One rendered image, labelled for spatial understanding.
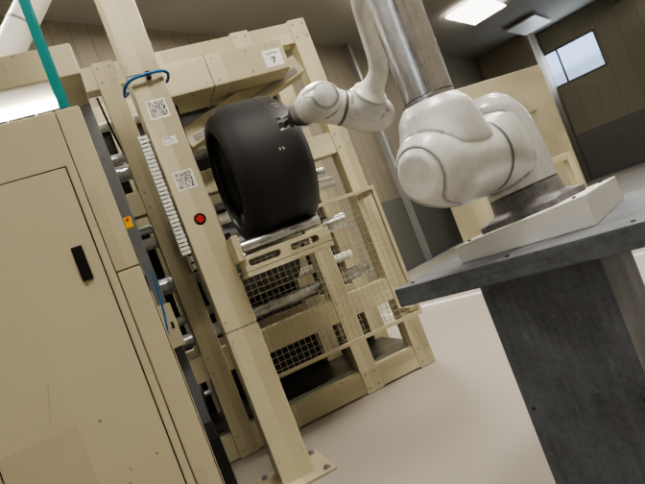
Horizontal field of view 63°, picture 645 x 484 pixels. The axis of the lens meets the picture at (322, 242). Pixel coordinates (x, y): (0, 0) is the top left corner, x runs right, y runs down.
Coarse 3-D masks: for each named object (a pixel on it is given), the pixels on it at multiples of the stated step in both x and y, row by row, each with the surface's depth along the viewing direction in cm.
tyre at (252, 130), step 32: (224, 128) 194; (256, 128) 192; (288, 128) 195; (224, 160) 238; (256, 160) 189; (288, 160) 193; (224, 192) 233; (256, 192) 191; (288, 192) 195; (256, 224) 200; (288, 224) 205
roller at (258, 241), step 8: (312, 216) 207; (320, 216) 207; (296, 224) 204; (304, 224) 204; (312, 224) 206; (320, 224) 207; (272, 232) 200; (280, 232) 201; (288, 232) 202; (296, 232) 204; (248, 240) 198; (256, 240) 198; (264, 240) 199; (272, 240) 200; (248, 248) 197; (256, 248) 199
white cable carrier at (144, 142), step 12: (144, 144) 199; (144, 156) 198; (156, 168) 199; (156, 180) 200; (168, 192) 199; (168, 204) 198; (168, 216) 202; (180, 228) 199; (180, 240) 198; (180, 252) 201
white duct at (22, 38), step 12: (36, 0) 220; (48, 0) 224; (12, 12) 216; (36, 12) 220; (12, 24) 215; (24, 24) 217; (0, 36) 213; (12, 36) 214; (24, 36) 217; (0, 48) 212; (12, 48) 214; (24, 48) 219
